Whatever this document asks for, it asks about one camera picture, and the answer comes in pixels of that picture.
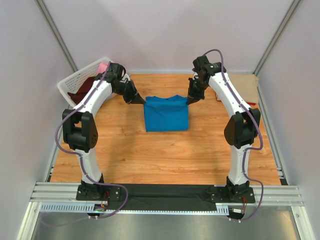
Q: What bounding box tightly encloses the blue t shirt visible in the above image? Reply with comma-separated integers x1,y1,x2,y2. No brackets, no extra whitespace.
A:
143,95,189,132

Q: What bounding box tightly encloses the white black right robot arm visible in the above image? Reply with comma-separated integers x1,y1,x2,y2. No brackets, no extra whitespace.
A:
186,55,261,197

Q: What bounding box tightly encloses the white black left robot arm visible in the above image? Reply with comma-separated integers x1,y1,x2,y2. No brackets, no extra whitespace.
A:
60,62,146,195

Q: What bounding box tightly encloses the pink t shirt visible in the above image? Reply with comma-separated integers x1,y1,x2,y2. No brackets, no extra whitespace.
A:
97,61,110,74

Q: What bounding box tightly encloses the dark red t shirt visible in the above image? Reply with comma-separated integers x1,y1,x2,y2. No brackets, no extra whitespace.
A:
67,76,95,105

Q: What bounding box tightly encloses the folded beige t shirt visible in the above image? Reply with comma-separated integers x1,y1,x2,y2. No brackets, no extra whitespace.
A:
228,73,259,103

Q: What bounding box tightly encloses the white perforated plastic basket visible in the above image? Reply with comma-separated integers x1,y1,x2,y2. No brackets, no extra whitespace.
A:
57,57,113,107

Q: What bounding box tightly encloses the left aluminium corner post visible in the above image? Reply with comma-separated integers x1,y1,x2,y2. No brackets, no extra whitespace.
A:
34,0,78,72

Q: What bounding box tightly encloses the aluminium corner post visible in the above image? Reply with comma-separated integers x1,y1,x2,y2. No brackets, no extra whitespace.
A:
34,0,78,72
253,0,303,77

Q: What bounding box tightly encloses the right aluminium corner post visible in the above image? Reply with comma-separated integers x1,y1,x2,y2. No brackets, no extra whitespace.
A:
253,0,303,77

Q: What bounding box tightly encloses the grey slotted cable duct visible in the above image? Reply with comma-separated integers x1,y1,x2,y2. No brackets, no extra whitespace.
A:
39,201,231,215

